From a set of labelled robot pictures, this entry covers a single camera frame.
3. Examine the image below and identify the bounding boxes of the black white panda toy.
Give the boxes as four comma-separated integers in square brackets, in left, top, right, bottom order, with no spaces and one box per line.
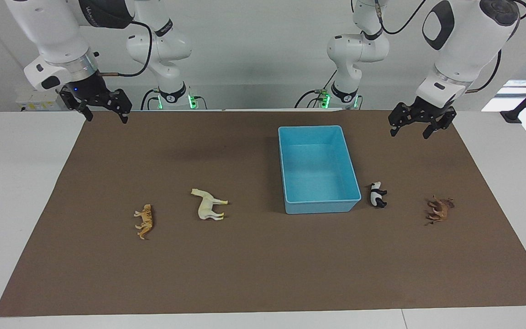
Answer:
[369,181,388,209]

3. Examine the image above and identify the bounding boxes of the brown animal toy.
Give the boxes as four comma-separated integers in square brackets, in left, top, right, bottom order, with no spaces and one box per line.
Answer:
[425,196,455,226]

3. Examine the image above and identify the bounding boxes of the orange striped tiger toy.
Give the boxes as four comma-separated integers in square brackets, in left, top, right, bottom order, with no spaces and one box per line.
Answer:
[134,204,154,240]

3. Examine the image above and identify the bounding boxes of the cream white horse toy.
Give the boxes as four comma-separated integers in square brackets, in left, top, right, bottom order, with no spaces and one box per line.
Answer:
[190,188,229,221]

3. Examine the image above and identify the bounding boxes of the white power box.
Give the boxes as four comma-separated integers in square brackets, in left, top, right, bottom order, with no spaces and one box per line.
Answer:
[15,89,69,112]

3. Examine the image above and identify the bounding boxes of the light blue storage box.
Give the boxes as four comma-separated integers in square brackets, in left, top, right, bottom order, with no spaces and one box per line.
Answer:
[278,125,362,215]

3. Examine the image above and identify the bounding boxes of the brown table mat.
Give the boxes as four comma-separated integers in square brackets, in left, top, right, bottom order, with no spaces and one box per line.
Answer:
[0,110,526,318]

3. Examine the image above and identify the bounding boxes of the black right base cable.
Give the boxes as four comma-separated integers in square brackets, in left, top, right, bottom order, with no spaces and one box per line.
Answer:
[141,88,159,111]

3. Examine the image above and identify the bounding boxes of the black base cable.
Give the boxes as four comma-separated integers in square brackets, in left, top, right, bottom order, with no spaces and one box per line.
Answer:
[141,88,159,111]
[294,69,337,110]

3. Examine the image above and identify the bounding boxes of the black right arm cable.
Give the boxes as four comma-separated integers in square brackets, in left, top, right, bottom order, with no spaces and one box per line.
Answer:
[98,19,154,78]

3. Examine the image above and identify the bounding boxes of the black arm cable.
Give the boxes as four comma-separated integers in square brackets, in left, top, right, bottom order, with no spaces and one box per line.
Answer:
[374,0,526,95]
[98,19,154,78]

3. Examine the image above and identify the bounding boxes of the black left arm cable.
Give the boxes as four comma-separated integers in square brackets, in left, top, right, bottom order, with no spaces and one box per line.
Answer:
[374,0,526,95]

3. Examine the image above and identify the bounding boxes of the black left base cable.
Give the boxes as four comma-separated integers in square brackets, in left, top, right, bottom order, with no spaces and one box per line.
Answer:
[294,69,337,110]

